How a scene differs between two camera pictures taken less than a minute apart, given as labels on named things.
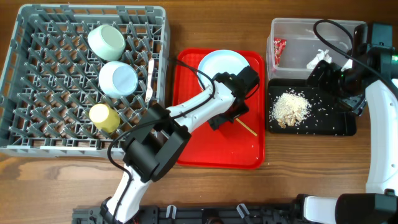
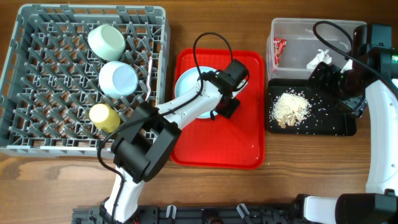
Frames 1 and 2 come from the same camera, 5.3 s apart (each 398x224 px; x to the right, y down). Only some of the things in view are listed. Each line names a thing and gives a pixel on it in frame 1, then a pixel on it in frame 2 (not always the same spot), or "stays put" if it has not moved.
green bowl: x=107 y=42 stays put
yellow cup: x=106 y=119 stays put
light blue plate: x=219 y=61 -> x=186 y=81
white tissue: x=321 y=55 stays put
